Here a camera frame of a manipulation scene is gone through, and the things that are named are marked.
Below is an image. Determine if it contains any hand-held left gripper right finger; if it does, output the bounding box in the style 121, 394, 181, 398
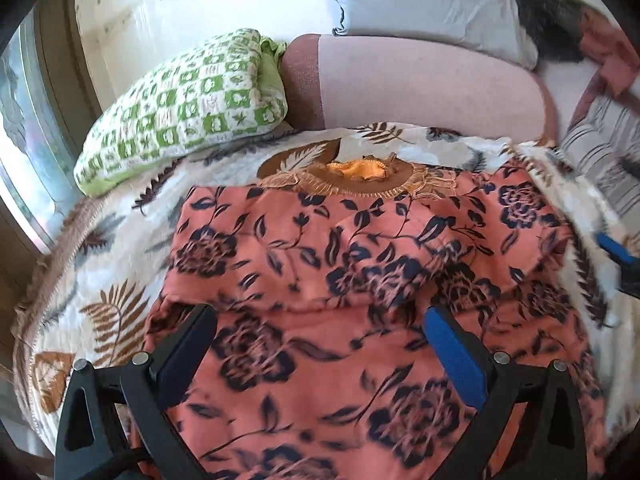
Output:
424, 305, 587, 480

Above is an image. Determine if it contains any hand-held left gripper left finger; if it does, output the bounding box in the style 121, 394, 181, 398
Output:
54, 304, 218, 480

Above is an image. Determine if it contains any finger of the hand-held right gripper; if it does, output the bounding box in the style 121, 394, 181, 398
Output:
595, 232, 640, 297

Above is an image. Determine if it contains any orange floral garment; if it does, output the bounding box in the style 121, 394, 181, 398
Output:
127, 152, 613, 480

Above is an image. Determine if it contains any striped grey cloth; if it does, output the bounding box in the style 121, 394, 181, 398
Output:
557, 95, 640, 216

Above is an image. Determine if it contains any leaf print blanket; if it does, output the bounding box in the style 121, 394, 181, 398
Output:
12, 122, 640, 461

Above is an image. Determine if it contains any reddish cloth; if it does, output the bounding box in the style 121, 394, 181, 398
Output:
570, 10, 640, 121

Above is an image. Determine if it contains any green checkered pillow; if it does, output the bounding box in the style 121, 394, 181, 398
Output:
74, 28, 290, 198

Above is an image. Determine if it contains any pink bolster pillow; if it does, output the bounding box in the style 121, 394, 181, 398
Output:
280, 34, 560, 143

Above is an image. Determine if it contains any window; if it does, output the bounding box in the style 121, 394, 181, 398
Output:
0, 10, 101, 253

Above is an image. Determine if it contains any grey pillow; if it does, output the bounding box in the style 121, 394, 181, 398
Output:
327, 0, 538, 68

